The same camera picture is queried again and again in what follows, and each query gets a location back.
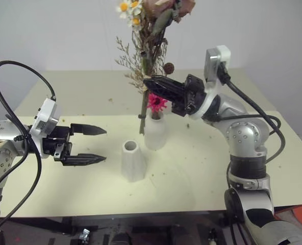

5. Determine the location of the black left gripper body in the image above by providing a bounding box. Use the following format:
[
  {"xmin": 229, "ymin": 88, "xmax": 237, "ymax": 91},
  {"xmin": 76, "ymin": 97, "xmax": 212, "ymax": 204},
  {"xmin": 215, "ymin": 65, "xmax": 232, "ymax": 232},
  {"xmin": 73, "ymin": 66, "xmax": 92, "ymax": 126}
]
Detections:
[{"xmin": 42, "ymin": 125, "xmax": 74, "ymax": 163}]

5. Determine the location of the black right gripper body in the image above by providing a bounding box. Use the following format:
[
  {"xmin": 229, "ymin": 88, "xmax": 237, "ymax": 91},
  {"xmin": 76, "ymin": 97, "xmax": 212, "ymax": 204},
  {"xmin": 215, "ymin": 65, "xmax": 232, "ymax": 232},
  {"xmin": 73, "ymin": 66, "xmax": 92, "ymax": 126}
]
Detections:
[{"xmin": 170, "ymin": 73, "xmax": 208, "ymax": 118}]

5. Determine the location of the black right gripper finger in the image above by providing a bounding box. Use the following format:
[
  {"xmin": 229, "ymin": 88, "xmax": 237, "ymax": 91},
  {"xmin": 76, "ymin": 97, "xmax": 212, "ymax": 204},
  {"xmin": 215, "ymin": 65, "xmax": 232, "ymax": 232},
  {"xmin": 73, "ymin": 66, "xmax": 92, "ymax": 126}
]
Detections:
[
  {"xmin": 142, "ymin": 75, "xmax": 187, "ymax": 93},
  {"xmin": 147, "ymin": 88, "xmax": 185, "ymax": 104}
]

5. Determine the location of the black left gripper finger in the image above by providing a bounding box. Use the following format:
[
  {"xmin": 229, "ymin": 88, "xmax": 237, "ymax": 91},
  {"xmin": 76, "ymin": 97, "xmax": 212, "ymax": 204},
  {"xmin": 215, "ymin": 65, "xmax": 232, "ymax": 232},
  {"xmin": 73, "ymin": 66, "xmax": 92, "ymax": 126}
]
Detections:
[
  {"xmin": 63, "ymin": 153, "xmax": 108, "ymax": 167},
  {"xmin": 69, "ymin": 124, "xmax": 108, "ymax": 136}
]

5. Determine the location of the dried daisy rose bouquet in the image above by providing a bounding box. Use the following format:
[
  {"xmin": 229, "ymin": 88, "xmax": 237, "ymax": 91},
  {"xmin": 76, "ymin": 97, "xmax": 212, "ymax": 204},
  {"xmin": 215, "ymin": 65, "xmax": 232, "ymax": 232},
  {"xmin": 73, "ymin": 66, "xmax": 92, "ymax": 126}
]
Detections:
[{"xmin": 114, "ymin": 0, "xmax": 196, "ymax": 135}]

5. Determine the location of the pink flower bouquet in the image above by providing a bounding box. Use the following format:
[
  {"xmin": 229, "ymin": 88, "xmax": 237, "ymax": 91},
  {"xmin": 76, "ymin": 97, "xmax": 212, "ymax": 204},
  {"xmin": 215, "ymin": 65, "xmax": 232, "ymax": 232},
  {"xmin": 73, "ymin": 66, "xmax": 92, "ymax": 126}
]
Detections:
[{"xmin": 146, "ymin": 92, "xmax": 170, "ymax": 120}]

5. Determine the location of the round white vase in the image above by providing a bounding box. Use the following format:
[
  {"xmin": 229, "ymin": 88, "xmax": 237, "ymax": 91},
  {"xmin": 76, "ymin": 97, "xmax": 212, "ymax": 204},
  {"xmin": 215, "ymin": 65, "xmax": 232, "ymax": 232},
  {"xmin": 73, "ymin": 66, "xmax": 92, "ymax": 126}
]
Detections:
[{"xmin": 143, "ymin": 112, "xmax": 166, "ymax": 151}]

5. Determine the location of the faceted tapered white vase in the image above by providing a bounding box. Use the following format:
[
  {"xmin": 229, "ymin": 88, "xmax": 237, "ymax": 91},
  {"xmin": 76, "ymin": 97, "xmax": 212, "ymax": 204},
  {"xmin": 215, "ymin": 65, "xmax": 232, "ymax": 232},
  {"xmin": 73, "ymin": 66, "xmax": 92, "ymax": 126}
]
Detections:
[{"xmin": 121, "ymin": 139, "xmax": 147, "ymax": 183}]

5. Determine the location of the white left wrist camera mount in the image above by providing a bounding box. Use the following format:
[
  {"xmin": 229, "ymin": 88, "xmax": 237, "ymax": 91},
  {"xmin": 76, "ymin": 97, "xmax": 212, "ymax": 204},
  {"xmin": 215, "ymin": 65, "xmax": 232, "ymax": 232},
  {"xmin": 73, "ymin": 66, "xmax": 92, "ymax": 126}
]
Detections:
[{"xmin": 29, "ymin": 98, "xmax": 63, "ymax": 159}]

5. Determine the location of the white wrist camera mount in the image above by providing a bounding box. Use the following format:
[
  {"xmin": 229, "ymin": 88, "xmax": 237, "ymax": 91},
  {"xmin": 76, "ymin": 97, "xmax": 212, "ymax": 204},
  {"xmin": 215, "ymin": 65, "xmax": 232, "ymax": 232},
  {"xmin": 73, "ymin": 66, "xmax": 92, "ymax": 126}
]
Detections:
[
  {"xmin": 188, "ymin": 45, "xmax": 232, "ymax": 120},
  {"xmin": 29, "ymin": 98, "xmax": 63, "ymax": 159}
]

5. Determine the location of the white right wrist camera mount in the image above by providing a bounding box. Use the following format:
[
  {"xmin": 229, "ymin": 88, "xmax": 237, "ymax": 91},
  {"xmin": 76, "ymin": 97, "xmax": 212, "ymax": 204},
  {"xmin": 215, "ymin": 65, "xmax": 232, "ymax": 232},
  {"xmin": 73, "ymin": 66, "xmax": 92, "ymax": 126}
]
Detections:
[{"xmin": 188, "ymin": 45, "xmax": 232, "ymax": 120}]

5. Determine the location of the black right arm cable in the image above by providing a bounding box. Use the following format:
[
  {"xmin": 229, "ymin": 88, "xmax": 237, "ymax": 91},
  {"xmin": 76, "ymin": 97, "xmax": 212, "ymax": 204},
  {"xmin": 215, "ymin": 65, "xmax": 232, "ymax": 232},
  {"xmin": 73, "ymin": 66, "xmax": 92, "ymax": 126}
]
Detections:
[{"xmin": 217, "ymin": 62, "xmax": 286, "ymax": 232}]

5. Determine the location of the dark frame under table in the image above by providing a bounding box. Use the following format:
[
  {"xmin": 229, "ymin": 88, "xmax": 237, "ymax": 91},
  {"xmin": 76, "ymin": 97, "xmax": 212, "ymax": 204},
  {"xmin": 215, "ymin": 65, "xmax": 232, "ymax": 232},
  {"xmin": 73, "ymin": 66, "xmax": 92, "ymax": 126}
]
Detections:
[{"xmin": 0, "ymin": 215, "xmax": 246, "ymax": 245}]

